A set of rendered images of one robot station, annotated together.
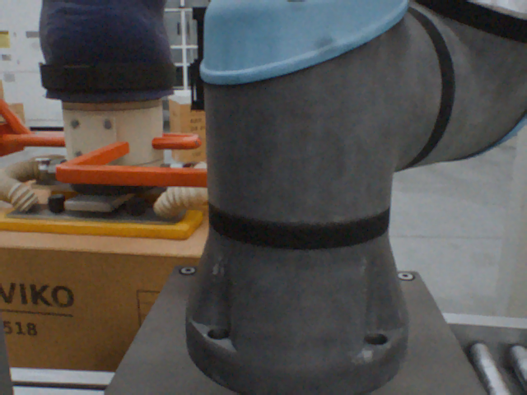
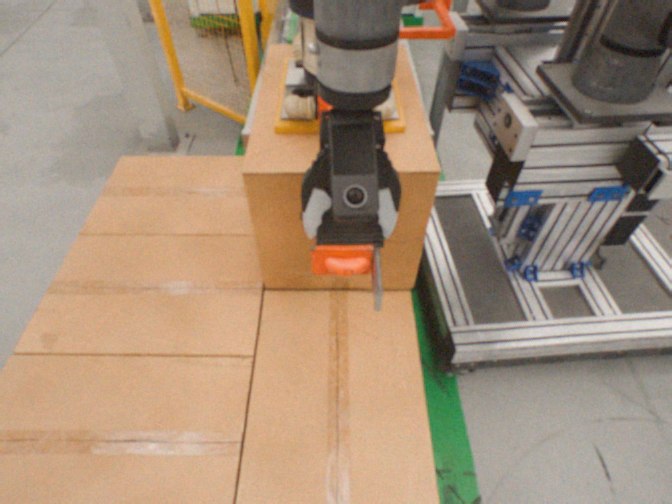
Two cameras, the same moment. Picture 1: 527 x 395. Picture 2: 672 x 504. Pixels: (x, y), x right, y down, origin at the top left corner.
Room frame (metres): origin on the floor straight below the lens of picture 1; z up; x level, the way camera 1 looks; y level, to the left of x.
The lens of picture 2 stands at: (1.04, 1.22, 1.47)
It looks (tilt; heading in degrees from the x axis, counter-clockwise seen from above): 49 degrees down; 262
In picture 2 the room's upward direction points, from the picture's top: straight up
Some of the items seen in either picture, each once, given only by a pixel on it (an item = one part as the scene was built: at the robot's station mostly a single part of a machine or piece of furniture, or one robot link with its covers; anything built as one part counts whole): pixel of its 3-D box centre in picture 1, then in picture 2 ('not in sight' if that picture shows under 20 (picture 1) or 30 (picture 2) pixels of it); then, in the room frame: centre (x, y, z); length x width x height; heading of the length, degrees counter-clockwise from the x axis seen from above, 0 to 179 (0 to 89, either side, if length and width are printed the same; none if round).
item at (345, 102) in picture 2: not in sight; (352, 129); (0.96, 0.83, 1.22); 0.09 x 0.08 x 0.12; 82
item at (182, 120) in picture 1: (226, 126); not in sight; (2.88, 0.21, 0.82); 0.60 x 0.40 x 0.40; 108
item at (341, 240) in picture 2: not in sight; (341, 237); (0.97, 0.86, 1.07); 0.08 x 0.07 x 0.05; 82
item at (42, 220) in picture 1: (96, 211); (377, 85); (0.79, 0.28, 0.97); 0.34 x 0.10 x 0.05; 82
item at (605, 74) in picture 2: not in sight; (622, 62); (0.34, 0.47, 1.09); 0.15 x 0.15 x 0.10
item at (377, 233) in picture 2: not in sight; (379, 208); (0.91, 0.81, 1.07); 0.31 x 0.03 x 0.05; 82
